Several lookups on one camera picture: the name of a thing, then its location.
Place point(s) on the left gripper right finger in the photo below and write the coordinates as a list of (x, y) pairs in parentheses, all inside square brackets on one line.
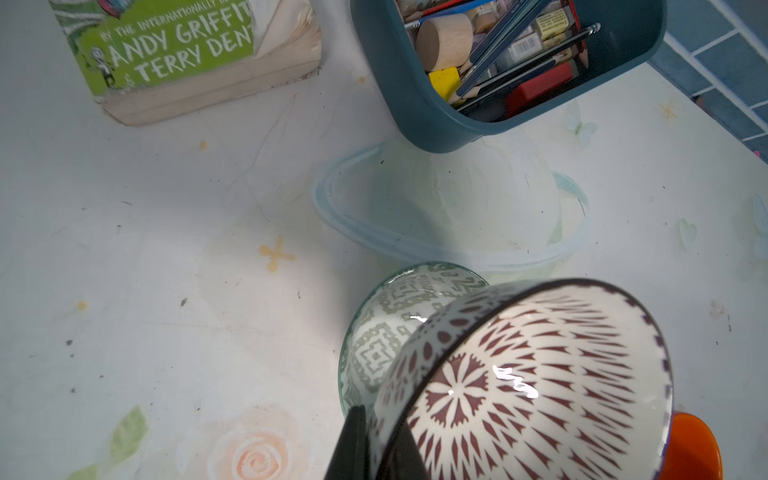
[(403, 460)]

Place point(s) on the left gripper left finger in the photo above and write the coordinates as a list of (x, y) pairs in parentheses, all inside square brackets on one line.
[(350, 457)]

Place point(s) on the green patterned bowl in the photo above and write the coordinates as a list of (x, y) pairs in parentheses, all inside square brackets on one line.
[(387, 318)]

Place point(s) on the maroon patterned white bowl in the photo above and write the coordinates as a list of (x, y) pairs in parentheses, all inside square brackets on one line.
[(561, 379)]

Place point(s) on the orange plastic bowl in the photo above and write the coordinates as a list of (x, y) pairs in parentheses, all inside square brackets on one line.
[(692, 451)]

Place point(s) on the yellow block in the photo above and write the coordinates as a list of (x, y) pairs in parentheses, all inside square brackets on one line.
[(445, 82)]

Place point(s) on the red block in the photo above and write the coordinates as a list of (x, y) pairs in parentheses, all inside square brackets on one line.
[(537, 89)]

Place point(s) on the wooden cylinder block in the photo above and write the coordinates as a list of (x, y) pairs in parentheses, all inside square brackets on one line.
[(444, 42)]

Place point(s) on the green paperback book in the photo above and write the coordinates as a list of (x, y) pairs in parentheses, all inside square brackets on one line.
[(147, 61)]

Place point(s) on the dark pencil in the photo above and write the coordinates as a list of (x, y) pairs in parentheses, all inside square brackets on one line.
[(525, 70)]

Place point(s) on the teal plastic bin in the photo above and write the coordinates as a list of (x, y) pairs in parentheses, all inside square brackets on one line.
[(631, 33)]

